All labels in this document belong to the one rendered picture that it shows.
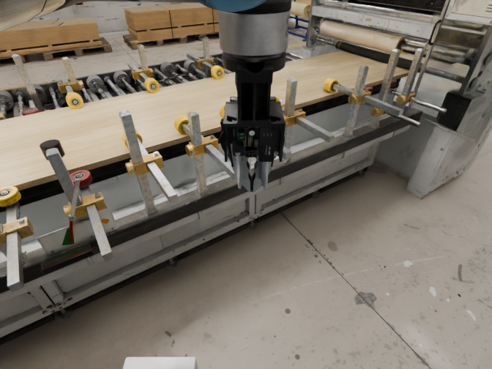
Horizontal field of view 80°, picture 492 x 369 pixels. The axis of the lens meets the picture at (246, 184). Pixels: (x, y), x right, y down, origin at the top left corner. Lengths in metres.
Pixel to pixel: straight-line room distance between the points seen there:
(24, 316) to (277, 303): 1.32
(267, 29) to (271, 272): 1.75
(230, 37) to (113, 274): 1.70
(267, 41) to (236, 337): 1.59
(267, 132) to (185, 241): 1.63
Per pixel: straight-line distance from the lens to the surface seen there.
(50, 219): 1.55
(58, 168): 1.16
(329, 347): 1.79
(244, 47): 0.33
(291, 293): 1.90
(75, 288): 1.93
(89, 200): 1.26
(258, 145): 0.37
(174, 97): 1.95
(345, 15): 2.94
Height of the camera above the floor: 1.61
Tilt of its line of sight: 38 degrees down
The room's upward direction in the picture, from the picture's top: straight up
